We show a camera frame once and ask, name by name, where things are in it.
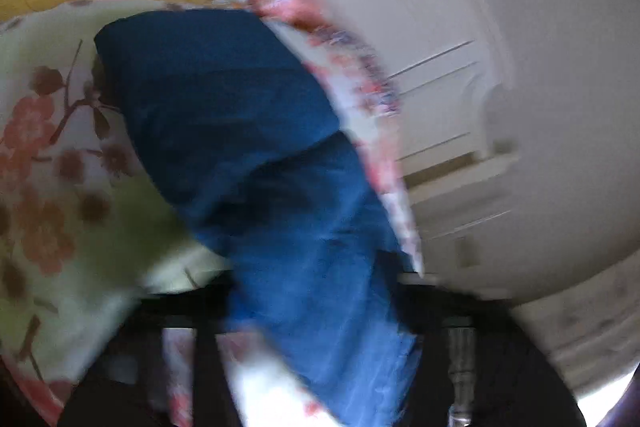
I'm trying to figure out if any floral bed sheet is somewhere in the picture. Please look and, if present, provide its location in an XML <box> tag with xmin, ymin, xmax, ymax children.
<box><xmin>0</xmin><ymin>0</ymin><xmax>426</xmax><ymax>427</ymax></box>

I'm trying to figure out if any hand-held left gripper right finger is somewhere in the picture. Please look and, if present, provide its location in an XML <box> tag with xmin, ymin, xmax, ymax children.
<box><xmin>397</xmin><ymin>279</ymin><xmax>587</xmax><ymax>427</ymax></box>

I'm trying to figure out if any white panelled wardrobe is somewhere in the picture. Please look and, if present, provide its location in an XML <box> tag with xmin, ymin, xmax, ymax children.
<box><xmin>257</xmin><ymin>0</ymin><xmax>523</xmax><ymax>293</ymax></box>

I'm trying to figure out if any blue padded jacket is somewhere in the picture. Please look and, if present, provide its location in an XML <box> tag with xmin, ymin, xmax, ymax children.
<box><xmin>93</xmin><ymin>9</ymin><xmax>423</xmax><ymax>426</ymax></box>

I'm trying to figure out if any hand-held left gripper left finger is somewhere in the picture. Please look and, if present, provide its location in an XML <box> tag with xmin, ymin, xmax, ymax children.
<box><xmin>57</xmin><ymin>279</ymin><xmax>241</xmax><ymax>427</ymax></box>

